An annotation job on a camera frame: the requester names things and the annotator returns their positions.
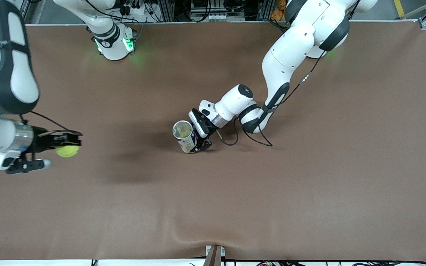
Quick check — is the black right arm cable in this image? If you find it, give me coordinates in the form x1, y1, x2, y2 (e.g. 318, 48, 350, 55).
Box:
19, 111, 83, 138

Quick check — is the white blue tennis ball can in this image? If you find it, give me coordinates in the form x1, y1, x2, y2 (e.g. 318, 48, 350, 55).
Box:
172, 120, 199, 154

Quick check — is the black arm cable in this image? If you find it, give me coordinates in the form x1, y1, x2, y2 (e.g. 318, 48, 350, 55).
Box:
19, 111, 83, 138
217, 52, 327, 147

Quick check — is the metal table clamp bracket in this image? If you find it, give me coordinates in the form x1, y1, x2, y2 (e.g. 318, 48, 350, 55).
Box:
203, 245, 225, 266

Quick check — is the white electrical connector block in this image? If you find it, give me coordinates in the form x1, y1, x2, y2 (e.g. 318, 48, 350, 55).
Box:
190, 13, 229, 22

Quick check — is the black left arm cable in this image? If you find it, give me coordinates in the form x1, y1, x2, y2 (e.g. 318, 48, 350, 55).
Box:
217, 52, 327, 147

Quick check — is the aluminium frame post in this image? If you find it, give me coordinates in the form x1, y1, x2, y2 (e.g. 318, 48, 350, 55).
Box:
257, 0, 274, 22
154, 0, 175, 22

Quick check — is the orange objects pile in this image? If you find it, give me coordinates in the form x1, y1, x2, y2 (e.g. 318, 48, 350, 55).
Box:
271, 0, 288, 21

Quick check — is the brown table mat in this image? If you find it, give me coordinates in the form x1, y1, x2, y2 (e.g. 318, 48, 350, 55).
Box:
0, 21, 426, 261

